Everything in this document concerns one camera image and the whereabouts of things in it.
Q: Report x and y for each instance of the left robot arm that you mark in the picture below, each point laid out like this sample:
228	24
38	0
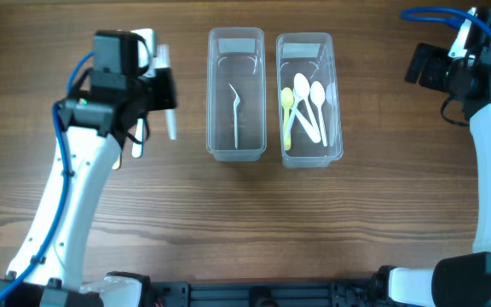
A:
48	268

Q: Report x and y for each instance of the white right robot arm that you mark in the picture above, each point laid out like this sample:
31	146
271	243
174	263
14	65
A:
459	281

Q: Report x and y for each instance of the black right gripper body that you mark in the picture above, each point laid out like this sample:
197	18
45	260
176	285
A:
441	72

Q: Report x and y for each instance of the left clear plastic container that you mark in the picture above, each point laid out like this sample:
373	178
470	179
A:
236	56

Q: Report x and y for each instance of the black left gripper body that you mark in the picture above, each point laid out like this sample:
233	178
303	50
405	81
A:
158	93

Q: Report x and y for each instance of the clear bent plastic fork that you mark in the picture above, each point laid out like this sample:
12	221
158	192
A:
236	103

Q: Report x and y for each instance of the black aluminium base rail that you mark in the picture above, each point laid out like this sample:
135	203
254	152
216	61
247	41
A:
288	294

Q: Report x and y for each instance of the broad white plastic spoon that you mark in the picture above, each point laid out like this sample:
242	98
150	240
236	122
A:
311	131

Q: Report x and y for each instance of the yellow plastic fork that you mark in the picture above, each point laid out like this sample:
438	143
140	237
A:
117	164

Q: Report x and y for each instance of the yellow plastic spoon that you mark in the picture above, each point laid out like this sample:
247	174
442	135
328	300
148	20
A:
287	101

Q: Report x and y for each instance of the clear plastic container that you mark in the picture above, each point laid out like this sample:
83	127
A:
312	54
236	56

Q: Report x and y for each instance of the right clear plastic container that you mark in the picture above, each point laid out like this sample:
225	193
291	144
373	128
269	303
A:
312	54

